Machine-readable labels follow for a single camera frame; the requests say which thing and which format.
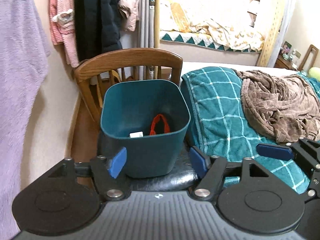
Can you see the teal plaid blanket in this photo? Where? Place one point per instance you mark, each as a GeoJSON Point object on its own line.
{"type": "Point", "coordinates": [218, 125]}

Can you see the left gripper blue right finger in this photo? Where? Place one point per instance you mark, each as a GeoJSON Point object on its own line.
{"type": "Point", "coordinates": [199, 161]}

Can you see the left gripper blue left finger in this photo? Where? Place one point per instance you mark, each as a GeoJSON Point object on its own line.
{"type": "Point", "coordinates": [116, 164]}

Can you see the wooden bed headboard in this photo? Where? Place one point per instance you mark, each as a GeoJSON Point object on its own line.
{"type": "Point", "coordinates": [309, 58]}

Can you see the brown fleece blanket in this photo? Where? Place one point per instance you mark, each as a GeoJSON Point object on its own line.
{"type": "Point", "coordinates": [282, 108]}

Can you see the purple fleece robe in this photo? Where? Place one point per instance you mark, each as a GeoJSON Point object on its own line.
{"type": "Point", "coordinates": [24, 66]}

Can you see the wooden nightstand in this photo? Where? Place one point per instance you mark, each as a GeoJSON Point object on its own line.
{"type": "Point", "coordinates": [283, 63]}

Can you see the yellow patterned curtain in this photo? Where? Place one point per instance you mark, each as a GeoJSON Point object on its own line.
{"type": "Point", "coordinates": [273, 20]}

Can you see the yellow floral quilt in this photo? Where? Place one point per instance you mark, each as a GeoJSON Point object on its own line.
{"type": "Point", "coordinates": [173, 17]}

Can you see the teal triangle window seat cushion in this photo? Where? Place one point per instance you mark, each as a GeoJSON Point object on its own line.
{"type": "Point", "coordinates": [201, 40]}

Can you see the teal plastic trash bin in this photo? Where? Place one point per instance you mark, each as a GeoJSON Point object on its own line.
{"type": "Point", "coordinates": [130, 107]}

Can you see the grey curtain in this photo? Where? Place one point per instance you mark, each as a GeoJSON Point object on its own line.
{"type": "Point", "coordinates": [146, 23]}

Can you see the orange black item in bin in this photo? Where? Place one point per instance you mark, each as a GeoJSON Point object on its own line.
{"type": "Point", "coordinates": [159, 125]}

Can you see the framed photo on nightstand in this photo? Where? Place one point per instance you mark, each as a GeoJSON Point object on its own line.
{"type": "Point", "coordinates": [286, 48]}

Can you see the pink fleece robe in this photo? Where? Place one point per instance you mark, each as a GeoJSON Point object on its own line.
{"type": "Point", "coordinates": [62, 28]}

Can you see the wooden chair black seat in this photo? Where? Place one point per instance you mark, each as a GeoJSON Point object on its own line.
{"type": "Point", "coordinates": [95, 76]}

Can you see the white bed mattress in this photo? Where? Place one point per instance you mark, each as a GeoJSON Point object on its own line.
{"type": "Point", "coordinates": [190, 66]}

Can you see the light pink puffer jacket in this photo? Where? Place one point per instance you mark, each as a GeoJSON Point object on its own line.
{"type": "Point", "coordinates": [129, 10]}

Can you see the green pillow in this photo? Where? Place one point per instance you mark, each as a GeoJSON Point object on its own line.
{"type": "Point", "coordinates": [314, 72]}

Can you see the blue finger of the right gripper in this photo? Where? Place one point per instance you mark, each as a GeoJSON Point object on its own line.
{"type": "Point", "coordinates": [276, 152]}

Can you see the black puffer coat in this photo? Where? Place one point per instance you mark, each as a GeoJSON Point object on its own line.
{"type": "Point", "coordinates": [97, 27]}

